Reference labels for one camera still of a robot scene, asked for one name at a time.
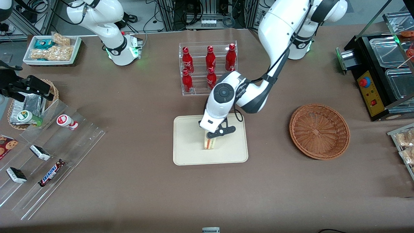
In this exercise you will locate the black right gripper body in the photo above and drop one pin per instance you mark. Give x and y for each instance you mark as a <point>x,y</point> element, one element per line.
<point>12,84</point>

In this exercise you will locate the triangle sandwich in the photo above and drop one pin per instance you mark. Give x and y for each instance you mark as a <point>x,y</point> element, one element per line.
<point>210,144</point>

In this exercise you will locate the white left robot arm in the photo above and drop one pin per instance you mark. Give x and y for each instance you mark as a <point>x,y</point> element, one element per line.
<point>278,26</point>

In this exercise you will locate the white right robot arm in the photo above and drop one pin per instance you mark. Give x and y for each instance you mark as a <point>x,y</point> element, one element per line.
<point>103,16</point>

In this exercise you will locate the small wicker basket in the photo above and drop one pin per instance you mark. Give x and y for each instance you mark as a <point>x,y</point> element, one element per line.
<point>53,92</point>

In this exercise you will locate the cream plastic tray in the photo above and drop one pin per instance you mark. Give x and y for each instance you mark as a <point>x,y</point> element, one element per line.
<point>187,152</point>

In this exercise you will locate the white snack tray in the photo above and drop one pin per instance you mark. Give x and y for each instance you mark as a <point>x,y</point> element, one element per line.
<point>76,48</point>

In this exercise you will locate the large round wicker basket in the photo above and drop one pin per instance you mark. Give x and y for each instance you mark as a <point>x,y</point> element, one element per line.
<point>318,131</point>

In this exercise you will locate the grey snack tray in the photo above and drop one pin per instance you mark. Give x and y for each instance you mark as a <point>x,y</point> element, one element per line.
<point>393,136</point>

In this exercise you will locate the steel shelf tray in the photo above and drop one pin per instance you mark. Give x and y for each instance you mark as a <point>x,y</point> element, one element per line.
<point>397,22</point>

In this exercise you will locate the silver foil packet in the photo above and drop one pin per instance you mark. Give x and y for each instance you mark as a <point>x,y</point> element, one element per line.
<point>15,111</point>
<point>34,104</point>

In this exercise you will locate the green capped yogurt bottle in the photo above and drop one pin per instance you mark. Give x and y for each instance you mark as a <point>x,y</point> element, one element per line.
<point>26,117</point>

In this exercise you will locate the large rice cracker bag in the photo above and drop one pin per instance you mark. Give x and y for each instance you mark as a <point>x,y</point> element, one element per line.
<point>51,53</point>

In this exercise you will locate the red cola bottle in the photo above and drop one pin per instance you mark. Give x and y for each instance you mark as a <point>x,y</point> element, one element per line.
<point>210,59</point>
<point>186,61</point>
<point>187,81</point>
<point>230,58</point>
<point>211,79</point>

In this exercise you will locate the red capped yogurt bottle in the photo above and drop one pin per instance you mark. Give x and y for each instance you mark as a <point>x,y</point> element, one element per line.
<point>66,121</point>

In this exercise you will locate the teal snack packet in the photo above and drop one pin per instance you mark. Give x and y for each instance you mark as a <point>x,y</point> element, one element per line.
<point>43,43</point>

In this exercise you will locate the clear acrylic bottle rack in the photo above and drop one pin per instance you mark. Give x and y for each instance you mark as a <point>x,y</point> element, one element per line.
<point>200,69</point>

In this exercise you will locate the small rice cracker bag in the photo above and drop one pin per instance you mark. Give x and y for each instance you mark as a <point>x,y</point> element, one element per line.
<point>61,39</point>

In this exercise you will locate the cookie box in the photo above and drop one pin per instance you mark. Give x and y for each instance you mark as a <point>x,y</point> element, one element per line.
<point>7,147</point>

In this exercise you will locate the clear acrylic tiered display stand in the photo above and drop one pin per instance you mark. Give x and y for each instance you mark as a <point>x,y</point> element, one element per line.
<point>74,142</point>

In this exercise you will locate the small black and white box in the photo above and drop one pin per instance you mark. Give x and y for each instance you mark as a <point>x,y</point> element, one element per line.
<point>16,175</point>
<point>39,152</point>

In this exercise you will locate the Snickers chocolate bar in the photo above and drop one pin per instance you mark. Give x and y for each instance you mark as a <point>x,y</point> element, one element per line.
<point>51,173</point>

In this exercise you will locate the white power strip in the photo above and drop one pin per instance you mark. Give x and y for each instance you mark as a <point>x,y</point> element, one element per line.
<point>208,22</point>

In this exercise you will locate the grey device with label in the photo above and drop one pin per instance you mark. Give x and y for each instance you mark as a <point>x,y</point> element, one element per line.
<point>211,230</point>

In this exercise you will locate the red emergency stop button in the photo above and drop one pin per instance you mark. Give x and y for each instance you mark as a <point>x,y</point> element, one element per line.
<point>363,82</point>

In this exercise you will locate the black food warmer machine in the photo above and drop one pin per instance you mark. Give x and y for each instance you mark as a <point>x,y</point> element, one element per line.
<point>362,58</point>

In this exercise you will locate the clear bag of pastries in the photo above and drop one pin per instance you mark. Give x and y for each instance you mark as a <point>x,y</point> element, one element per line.
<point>405,139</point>
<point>409,156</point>

